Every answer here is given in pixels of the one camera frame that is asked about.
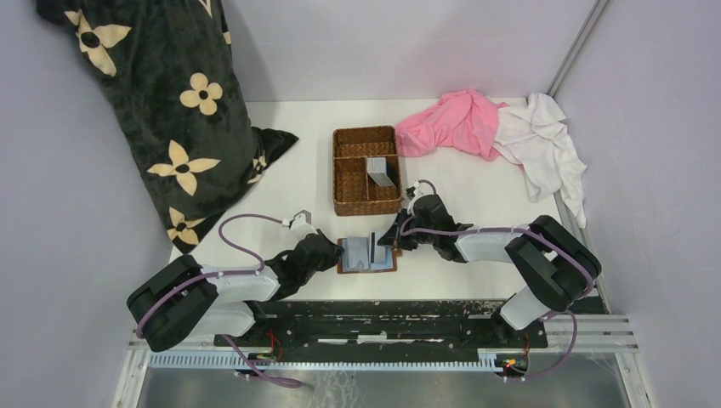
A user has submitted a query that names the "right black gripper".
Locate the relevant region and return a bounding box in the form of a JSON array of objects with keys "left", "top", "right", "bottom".
[{"left": 378, "top": 208, "right": 437, "bottom": 251}]

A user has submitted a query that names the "white credit card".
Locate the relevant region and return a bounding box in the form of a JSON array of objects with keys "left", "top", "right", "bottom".
[{"left": 343, "top": 237, "right": 370, "bottom": 272}]

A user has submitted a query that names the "brown leather card holder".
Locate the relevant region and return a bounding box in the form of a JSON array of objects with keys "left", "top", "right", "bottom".
[{"left": 337, "top": 232, "right": 403, "bottom": 275}]

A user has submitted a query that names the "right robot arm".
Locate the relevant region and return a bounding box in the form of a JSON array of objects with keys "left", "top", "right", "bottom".
[{"left": 378, "top": 194, "right": 602, "bottom": 347}]

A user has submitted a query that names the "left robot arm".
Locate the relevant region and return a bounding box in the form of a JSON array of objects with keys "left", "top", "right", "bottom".
[{"left": 126, "top": 233, "right": 343, "bottom": 352}]

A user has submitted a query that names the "grey card stack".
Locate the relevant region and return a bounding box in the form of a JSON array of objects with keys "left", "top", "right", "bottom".
[{"left": 366, "top": 156, "right": 397, "bottom": 188}]

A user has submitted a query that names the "brown woven basket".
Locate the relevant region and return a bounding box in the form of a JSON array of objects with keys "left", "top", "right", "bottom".
[{"left": 332, "top": 125, "right": 403, "bottom": 216}]

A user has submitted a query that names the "pink cloth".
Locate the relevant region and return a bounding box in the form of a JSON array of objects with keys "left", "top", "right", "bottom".
[{"left": 395, "top": 89, "right": 507, "bottom": 161}]

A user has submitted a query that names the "white cloth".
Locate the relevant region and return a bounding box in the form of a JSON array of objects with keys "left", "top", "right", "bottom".
[{"left": 493, "top": 93, "right": 587, "bottom": 229}]

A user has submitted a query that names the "black floral pillow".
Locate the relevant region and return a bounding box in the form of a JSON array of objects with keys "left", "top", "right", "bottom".
[{"left": 35, "top": 1, "right": 298, "bottom": 254}]

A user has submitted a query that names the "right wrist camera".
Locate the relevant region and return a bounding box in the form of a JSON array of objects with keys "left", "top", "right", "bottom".
[{"left": 406, "top": 180, "right": 435, "bottom": 201}]

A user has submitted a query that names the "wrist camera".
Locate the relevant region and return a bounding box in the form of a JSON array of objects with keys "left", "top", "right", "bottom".
[
  {"left": 281, "top": 210, "right": 318, "bottom": 241},
  {"left": 406, "top": 180, "right": 435, "bottom": 201}
]

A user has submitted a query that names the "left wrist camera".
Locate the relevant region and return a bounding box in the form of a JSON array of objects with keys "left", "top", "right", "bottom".
[{"left": 281, "top": 210, "right": 318, "bottom": 241}]

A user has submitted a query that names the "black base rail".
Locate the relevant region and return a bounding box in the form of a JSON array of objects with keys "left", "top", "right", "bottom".
[{"left": 234, "top": 300, "right": 548, "bottom": 361}]

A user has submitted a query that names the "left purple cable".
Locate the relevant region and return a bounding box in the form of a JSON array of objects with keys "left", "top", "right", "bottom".
[{"left": 134, "top": 212, "right": 305, "bottom": 389}]

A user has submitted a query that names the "grey cable duct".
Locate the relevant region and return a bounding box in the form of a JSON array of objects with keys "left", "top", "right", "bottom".
[{"left": 148, "top": 350, "right": 505, "bottom": 374}]

